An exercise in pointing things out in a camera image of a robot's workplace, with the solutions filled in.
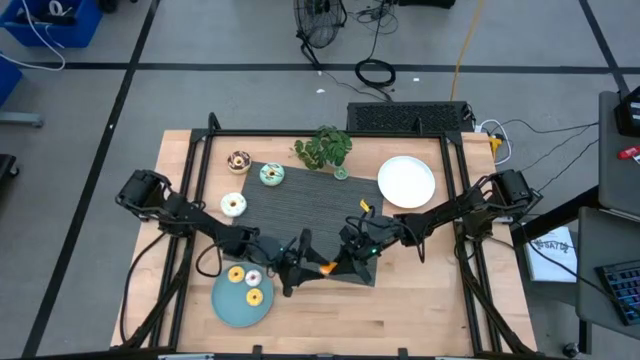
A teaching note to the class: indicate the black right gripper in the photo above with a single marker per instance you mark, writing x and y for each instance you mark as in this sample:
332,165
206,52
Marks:
372,245

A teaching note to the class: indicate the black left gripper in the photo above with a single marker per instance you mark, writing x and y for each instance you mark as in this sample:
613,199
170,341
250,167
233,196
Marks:
289,264

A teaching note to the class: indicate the orange frosted donut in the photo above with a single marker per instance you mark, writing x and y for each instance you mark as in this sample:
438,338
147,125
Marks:
327,268

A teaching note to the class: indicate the pink sprinkled white donut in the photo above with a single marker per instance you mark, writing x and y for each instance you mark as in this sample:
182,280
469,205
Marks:
248,278

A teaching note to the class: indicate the yellow frosted donut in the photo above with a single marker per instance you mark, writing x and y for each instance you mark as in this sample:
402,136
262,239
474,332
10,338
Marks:
250,297
231,274

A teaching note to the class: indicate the small green donut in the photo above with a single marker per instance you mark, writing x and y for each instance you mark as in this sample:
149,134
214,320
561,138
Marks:
337,173

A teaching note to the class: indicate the teal frosted donut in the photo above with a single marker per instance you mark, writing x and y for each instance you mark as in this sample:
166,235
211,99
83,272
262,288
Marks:
265,175

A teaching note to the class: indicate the white frosted donut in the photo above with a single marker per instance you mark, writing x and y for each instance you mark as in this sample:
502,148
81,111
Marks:
226,205

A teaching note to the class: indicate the chocolate frosted donut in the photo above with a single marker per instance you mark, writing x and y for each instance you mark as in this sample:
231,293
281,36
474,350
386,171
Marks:
232,162

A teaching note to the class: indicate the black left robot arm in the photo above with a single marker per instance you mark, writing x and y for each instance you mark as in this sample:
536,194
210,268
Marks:
190,217

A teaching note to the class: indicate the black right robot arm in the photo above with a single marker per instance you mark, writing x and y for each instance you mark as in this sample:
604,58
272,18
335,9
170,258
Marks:
450,210

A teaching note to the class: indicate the yellow gripper tag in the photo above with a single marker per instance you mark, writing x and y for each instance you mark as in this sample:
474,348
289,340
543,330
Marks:
364,205

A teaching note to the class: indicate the grey woven placemat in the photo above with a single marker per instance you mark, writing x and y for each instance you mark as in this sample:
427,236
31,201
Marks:
310,205

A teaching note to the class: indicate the teal round plate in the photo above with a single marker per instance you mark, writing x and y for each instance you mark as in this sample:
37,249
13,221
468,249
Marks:
230,305

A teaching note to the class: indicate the white round plate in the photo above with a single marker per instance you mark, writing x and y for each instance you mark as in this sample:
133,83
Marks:
406,182

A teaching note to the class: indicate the green plant in white pot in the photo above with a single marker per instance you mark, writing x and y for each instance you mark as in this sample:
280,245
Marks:
325,147

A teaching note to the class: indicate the black vented computer case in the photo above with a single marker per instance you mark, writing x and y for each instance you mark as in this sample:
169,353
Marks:
400,117

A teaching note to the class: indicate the yellow power plug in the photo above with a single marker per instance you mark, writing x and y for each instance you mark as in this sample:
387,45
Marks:
495,145

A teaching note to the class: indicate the white printed booklet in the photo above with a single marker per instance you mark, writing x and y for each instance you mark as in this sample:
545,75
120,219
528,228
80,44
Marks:
550,260

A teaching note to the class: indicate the black desk crossbar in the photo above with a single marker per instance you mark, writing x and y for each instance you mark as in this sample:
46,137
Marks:
565,212

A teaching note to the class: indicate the black caster wheel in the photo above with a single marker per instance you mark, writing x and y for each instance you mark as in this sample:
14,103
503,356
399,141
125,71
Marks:
571,349

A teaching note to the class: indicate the black floor fan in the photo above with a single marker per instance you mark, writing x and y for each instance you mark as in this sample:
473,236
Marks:
317,22

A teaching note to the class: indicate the grey desk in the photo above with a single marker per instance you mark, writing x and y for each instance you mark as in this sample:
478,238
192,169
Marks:
612,175
595,240

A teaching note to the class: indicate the black flat box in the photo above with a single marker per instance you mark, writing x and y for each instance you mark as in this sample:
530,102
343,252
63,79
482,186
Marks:
425,3

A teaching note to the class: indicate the black keyboard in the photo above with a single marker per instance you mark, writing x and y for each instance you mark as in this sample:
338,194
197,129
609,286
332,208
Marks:
622,290

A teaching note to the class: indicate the red packet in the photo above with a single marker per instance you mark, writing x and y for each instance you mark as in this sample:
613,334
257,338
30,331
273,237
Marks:
629,152

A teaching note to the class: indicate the black desktop device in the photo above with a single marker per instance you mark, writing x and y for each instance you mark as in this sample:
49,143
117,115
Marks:
627,117

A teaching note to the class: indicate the grey metal bar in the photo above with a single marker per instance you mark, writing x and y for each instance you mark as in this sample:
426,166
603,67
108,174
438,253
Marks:
20,120

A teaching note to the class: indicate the blue plastic bin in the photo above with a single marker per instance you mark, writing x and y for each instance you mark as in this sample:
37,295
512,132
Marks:
7,80
75,35

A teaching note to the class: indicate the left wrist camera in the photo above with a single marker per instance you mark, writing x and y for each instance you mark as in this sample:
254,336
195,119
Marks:
268,248

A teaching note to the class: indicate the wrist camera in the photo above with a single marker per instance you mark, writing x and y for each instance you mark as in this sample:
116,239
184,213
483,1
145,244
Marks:
382,225
268,248

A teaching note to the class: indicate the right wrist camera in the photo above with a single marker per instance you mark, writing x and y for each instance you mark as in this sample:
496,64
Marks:
382,225

